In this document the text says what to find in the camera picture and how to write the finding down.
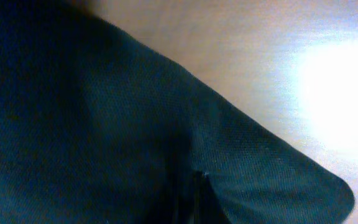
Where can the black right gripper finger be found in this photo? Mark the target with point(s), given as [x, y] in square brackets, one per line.
[207, 209]

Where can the black shirt with logo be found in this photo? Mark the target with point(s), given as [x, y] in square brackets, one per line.
[95, 127]

